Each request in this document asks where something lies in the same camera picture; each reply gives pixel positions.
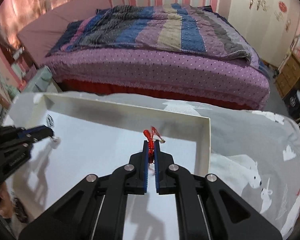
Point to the purple mattress bed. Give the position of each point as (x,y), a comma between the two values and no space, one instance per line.
(232,84)

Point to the white cardboard tray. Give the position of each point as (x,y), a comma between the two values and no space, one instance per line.
(98,134)

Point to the striped purple blue quilt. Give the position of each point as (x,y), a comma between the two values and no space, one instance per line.
(173,27)

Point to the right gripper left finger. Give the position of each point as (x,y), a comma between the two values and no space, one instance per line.
(95,208)

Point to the white wardrobe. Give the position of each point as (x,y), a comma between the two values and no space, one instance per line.
(269,26)

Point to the grey bear print blanket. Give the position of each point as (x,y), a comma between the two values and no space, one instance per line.
(257,154)

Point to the pink curtain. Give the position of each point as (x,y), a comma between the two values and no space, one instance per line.
(16,14)

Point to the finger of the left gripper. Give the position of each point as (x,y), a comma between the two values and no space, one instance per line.
(34,139)
(36,131)

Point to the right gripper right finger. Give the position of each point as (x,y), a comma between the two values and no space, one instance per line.
(206,207)

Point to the wooden desk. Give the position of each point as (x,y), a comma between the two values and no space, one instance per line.
(288,79)

